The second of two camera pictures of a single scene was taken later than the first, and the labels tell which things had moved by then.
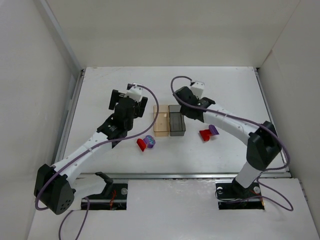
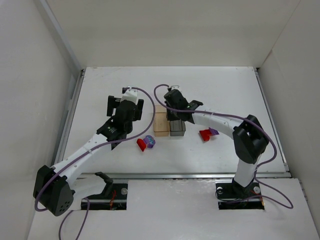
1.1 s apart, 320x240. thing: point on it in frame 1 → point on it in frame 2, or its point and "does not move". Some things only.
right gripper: (206, 101) → (172, 115)
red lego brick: (141, 144) does not move
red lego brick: (206, 134) does not move
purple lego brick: (213, 130) does not move
